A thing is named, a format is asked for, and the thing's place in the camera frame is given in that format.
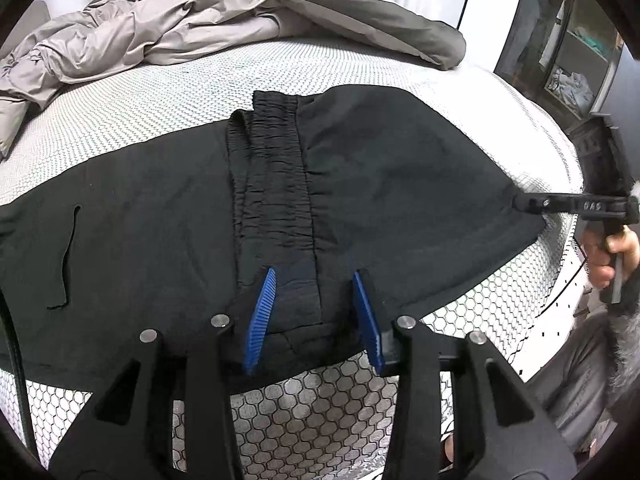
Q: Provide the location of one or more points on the black pants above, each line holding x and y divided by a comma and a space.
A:
265, 216

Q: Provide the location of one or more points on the dark shelving unit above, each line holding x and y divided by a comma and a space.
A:
563, 55

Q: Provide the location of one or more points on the white honeycomb mattress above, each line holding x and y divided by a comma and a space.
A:
332, 421

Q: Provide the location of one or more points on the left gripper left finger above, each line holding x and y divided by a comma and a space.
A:
162, 417

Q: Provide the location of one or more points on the grey fuzzy sleeve forearm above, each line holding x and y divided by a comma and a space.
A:
596, 371

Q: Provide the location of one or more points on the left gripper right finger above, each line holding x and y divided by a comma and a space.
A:
461, 411

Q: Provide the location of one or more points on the person's right hand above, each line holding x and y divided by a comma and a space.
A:
600, 250

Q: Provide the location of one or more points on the dark grey duvet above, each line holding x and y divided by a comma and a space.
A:
386, 25

